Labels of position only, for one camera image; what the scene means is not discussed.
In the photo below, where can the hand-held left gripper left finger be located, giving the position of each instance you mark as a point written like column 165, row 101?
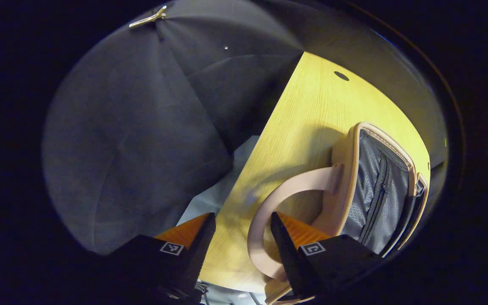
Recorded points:
column 199, row 254

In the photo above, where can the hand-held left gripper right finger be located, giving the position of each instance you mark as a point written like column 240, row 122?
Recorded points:
column 288, row 262

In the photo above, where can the pink suitcase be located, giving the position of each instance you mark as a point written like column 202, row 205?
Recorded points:
column 371, row 199

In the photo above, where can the pale cloth clip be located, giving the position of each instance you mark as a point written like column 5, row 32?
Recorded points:
column 151, row 18

